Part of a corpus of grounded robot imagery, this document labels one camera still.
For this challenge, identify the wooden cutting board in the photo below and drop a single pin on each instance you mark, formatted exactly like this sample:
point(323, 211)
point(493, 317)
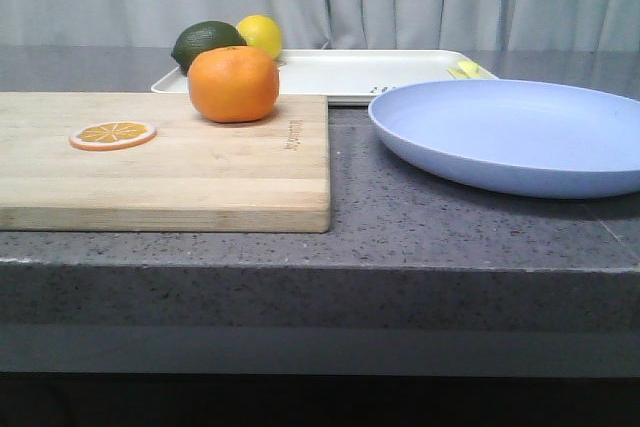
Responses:
point(193, 176)

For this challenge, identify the dark green lime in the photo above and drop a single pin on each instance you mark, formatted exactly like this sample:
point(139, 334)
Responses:
point(201, 37)

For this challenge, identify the orange mandarin fruit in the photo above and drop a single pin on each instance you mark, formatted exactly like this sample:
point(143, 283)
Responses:
point(234, 84)

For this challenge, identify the orange slice toy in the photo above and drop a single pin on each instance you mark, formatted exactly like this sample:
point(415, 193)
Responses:
point(114, 135)

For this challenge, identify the light blue plate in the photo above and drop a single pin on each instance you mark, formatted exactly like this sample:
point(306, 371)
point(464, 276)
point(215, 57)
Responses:
point(517, 137)

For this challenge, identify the yellow-green banana peel piece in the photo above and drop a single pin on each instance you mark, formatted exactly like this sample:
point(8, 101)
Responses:
point(467, 69)

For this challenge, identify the white rectangular tray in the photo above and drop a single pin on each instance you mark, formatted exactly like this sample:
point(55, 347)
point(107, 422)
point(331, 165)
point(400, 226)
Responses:
point(355, 77)

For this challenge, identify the yellow lemon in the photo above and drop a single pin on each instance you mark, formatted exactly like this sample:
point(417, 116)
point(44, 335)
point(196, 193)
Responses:
point(262, 32)

